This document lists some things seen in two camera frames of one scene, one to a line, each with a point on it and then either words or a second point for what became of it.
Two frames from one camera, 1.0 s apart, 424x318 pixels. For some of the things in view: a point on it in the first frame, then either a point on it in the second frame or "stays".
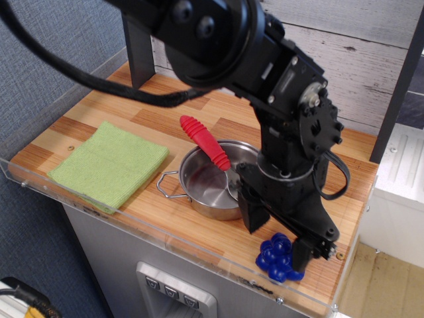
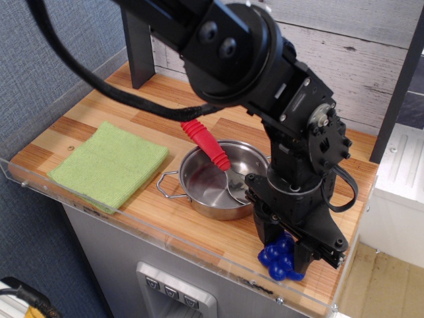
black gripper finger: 301,253 stays
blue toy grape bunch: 276,259 stays
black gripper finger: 256,213 -> 269,224
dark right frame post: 391,112 stays
